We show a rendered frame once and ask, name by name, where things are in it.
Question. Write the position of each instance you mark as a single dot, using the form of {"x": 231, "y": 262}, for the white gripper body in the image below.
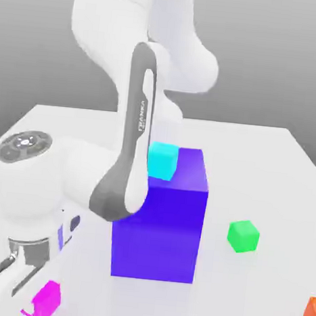
{"x": 2, "y": 296}

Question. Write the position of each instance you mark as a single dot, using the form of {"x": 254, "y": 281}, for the small magenta cube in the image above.
{"x": 47, "y": 299}

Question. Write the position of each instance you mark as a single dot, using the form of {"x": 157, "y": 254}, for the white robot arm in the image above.
{"x": 103, "y": 46}

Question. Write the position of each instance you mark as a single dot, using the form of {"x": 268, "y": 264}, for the small cyan cube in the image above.
{"x": 163, "y": 161}

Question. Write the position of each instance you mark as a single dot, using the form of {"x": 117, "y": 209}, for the small green cube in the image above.
{"x": 242, "y": 237}

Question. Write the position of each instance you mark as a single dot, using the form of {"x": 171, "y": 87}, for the large blue box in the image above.
{"x": 160, "y": 242}

